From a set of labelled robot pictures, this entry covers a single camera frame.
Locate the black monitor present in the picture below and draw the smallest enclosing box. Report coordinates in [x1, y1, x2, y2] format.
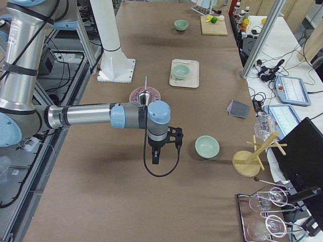
[272, 117, 322, 189]

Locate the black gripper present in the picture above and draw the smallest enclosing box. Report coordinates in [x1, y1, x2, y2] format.
[148, 139, 166, 165]

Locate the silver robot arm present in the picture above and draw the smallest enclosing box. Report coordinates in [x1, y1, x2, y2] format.
[1, 1, 173, 164]

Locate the pink bowl with ice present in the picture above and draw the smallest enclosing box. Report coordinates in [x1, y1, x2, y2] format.
[129, 87, 160, 103]

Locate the grey folded cloth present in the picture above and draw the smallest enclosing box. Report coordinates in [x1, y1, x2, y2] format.
[226, 99, 250, 119]

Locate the green bowl on tray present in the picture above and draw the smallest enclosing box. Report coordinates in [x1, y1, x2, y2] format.
[172, 65, 190, 80]

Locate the beige serving tray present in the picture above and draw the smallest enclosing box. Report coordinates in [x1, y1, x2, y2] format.
[169, 59, 199, 88]

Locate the white dish rack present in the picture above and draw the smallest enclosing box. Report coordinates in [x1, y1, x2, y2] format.
[191, 0, 222, 16]

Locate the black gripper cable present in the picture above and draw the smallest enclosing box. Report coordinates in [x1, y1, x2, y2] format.
[142, 105, 181, 177]

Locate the green bowl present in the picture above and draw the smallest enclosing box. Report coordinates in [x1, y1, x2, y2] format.
[174, 19, 189, 31]
[172, 65, 190, 80]
[195, 136, 220, 159]

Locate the aluminium frame post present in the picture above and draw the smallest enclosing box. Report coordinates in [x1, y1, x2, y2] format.
[241, 0, 286, 80]

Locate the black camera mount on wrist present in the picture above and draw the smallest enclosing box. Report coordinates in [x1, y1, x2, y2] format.
[166, 126, 184, 150]

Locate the wine glass rack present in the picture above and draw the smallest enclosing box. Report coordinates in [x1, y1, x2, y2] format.
[237, 187, 303, 241]

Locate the far teach pendant tablet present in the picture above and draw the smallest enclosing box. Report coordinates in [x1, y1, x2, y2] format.
[275, 76, 311, 106]

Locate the wooden mug tree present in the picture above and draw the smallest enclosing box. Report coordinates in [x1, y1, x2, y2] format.
[232, 130, 287, 177]

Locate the teach pendant tablet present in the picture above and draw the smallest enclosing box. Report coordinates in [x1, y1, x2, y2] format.
[275, 76, 311, 106]
[263, 104, 301, 140]

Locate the wooden cutting board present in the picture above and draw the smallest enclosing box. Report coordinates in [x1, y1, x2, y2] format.
[200, 16, 228, 36]

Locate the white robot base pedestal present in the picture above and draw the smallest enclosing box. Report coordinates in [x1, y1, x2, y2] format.
[90, 0, 136, 83]

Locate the near teach pendant tablet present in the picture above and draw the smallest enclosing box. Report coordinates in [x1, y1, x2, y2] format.
[263, 104, 301, 140]

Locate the metal ice scoop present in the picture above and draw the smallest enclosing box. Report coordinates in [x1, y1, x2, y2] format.
[137, 76, 151, 106]

